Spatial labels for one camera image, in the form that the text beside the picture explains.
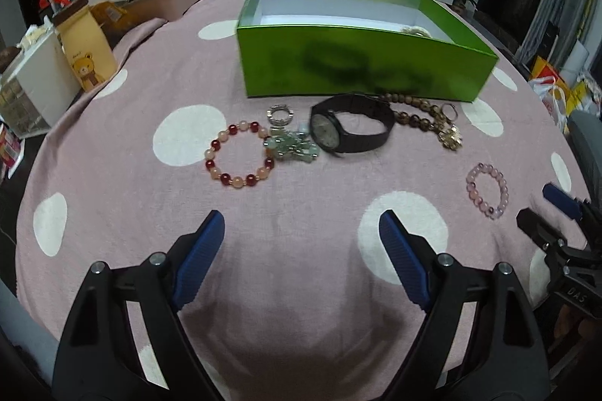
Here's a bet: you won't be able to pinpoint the white storage box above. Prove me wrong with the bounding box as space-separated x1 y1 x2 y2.
0 24 83 138

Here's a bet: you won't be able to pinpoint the green jade bead bracelet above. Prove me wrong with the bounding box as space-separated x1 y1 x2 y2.
263 123 323 164

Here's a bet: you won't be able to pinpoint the pale pink bead bracelet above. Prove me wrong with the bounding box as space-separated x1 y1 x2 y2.
465 162 510 219

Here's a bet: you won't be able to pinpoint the gold flower charm ring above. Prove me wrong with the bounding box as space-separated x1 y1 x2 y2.
437 102 464 151

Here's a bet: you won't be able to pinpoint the grey chair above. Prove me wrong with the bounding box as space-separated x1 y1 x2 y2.
567 109 602 195

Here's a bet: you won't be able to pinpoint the green cardboard box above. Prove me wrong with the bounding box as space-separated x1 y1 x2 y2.
236 0 499 103

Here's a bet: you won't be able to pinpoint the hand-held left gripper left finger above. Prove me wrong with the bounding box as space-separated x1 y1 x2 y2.
52 209 227 401

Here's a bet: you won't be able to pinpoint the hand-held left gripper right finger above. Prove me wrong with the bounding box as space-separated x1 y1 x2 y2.
379 209 551 401

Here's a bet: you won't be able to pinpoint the brown wooden bead bracelet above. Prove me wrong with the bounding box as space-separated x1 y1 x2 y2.
376 93 452 133

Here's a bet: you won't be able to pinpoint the orange snack bag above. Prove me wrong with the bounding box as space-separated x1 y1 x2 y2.
91 1 137 39

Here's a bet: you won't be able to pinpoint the black wristwatch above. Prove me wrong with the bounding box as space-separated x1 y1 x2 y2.
309 94 396 154

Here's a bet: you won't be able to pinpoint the silver ring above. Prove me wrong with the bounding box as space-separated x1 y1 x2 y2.
267 104 295 126

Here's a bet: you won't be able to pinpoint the yellow and white bags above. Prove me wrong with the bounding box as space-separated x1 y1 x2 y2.
529 57 602 129

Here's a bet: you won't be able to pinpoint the yellow bear print carton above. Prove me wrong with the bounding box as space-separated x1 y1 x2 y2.
40 0 118 92

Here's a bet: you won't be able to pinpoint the red and pink bead bracelet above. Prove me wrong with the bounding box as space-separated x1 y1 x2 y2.
204 120 276 190

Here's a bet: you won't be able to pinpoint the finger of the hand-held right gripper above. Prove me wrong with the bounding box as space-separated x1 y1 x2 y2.
542 183 602 242
516 207 572 258

